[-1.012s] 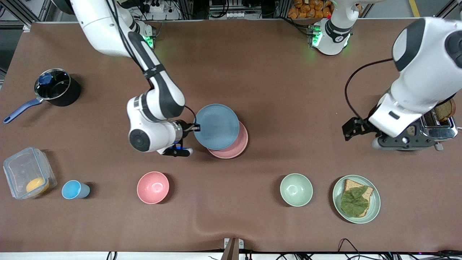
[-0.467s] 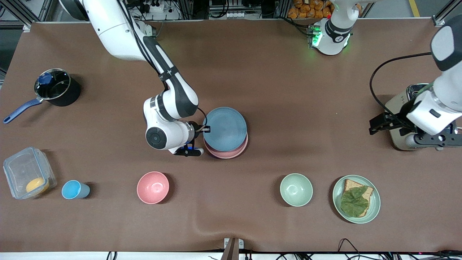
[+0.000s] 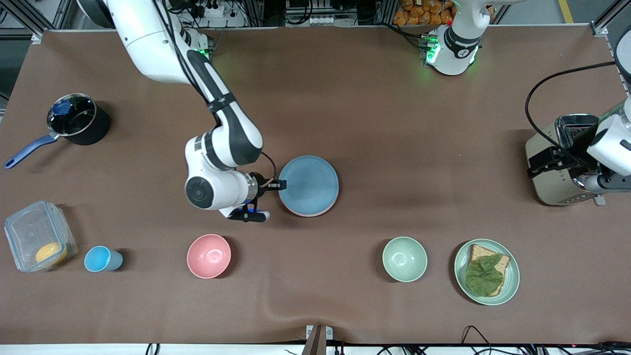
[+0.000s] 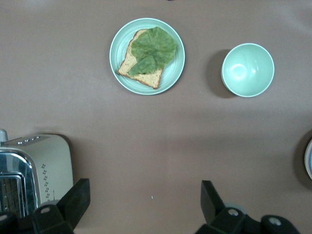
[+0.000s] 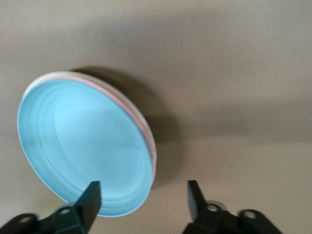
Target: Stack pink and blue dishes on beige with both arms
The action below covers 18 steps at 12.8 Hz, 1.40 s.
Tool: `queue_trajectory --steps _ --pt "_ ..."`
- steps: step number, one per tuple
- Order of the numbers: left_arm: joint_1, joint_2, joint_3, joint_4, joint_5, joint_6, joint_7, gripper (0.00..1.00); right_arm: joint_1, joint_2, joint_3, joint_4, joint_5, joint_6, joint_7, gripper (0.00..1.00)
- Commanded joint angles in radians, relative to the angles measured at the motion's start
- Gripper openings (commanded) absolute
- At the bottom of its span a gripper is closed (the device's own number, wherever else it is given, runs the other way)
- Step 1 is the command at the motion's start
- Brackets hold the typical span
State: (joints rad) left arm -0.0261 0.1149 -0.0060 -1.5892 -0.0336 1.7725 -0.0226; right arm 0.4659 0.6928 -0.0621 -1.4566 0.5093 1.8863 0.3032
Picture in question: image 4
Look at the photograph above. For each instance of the blue plate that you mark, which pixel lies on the blue plate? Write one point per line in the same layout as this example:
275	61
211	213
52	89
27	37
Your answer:
310	156

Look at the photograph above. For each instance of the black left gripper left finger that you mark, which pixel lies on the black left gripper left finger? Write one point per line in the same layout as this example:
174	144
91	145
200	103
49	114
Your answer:
73	207

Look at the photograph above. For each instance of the brown bread slice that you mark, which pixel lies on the brown bread slice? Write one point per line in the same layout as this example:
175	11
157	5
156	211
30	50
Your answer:
146	78

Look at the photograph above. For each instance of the beige plate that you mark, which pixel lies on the beige plate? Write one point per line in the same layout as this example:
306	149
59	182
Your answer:
306	158

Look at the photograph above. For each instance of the grey toaster lever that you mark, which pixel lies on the grey toaster lever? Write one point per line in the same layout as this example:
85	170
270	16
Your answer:
3	135

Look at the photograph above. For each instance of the green bowl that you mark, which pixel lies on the green bowl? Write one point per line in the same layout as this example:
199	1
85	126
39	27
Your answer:
247	70

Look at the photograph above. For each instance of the green lettuce leaf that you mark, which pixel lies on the green lettuce leaf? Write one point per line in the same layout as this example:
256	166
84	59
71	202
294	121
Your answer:
153	48

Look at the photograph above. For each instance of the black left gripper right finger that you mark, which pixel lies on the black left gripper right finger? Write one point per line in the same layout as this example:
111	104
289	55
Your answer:
214	207

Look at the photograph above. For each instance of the beige and chrome toaster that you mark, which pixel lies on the beige and chrome toaster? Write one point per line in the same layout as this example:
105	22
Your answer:
56	158

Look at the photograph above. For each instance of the green plate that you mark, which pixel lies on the green plate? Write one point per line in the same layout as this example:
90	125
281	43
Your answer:
117	53

